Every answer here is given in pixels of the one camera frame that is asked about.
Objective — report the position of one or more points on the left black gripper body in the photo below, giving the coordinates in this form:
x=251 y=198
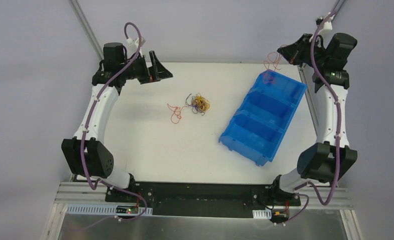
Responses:
x=149 y=71

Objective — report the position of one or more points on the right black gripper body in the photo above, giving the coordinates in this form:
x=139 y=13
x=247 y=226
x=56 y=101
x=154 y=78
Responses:
x=301 y=48

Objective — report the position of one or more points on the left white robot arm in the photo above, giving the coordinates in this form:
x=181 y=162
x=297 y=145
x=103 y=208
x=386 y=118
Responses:
x=85 y=152

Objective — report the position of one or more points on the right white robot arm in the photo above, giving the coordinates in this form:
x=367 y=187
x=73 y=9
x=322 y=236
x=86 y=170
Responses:
x=330 y=157

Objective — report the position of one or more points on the blue plastic compartment bin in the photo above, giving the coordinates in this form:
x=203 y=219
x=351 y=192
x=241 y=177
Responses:
x=258 y=127

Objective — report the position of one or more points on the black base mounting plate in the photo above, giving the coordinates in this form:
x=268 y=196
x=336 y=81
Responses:
x=202 y=199

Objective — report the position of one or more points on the aluminium frame rail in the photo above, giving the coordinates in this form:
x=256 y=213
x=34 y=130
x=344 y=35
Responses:
x=80 y=192

